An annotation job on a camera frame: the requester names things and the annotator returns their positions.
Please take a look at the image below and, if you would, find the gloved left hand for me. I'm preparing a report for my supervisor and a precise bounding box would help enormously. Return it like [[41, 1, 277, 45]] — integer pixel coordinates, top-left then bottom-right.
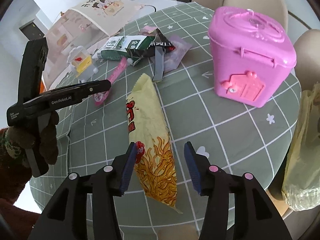
[[1, 111, 59, 168]]

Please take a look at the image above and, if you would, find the mesh food cover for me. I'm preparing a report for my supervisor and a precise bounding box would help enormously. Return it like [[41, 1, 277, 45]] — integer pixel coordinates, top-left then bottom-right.
[[42, 0, 143, 89]]

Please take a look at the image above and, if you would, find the green checked tablecloth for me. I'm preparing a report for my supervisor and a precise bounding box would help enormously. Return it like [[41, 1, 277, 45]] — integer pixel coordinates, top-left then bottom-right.
[[30, 3, 300, 239]]

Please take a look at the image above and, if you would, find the purple wrapper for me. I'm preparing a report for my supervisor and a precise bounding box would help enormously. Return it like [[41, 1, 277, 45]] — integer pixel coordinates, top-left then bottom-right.
[[164, 35, 192, 74]]

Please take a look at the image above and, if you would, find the pink stick wrapper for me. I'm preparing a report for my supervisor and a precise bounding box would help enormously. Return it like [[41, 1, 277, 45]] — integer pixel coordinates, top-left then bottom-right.
[[94, 57, 128, 106]]

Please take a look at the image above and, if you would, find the beige chair middle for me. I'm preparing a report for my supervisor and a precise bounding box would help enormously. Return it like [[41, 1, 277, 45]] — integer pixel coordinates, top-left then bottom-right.
[[223, 0, 289, 33]]

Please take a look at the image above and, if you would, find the beige chair with cushion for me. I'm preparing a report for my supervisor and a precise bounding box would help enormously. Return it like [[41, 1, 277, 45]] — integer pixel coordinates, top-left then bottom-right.
[[294, 29, 320, 91]]

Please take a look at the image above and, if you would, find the green white snack bag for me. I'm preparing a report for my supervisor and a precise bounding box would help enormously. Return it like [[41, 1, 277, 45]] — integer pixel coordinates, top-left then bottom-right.
[[93, 35, 155, 66]]

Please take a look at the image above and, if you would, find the pink toy trash bin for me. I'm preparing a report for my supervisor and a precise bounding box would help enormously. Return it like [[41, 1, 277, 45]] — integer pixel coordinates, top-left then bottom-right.
[[208, 7, 297, 108]]

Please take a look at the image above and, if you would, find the black grey wrapper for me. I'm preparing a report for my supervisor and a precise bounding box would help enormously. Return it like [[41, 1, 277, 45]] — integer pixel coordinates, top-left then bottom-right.
[[126, 25, 175, 83]]

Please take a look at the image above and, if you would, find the black bin with yellow bag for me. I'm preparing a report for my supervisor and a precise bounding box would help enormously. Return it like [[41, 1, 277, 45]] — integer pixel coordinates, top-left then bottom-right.
[[267, 83, 319, 217]]

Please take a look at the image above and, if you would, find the white yellow toy cup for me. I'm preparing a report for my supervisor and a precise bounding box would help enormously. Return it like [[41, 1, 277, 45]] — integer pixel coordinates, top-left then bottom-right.
[[67, 46, 98, 83]]

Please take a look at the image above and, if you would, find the yellow noodle snack bag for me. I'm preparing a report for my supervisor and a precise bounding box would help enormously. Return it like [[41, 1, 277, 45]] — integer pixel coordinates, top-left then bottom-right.
[[126, 73, 181, 213]]

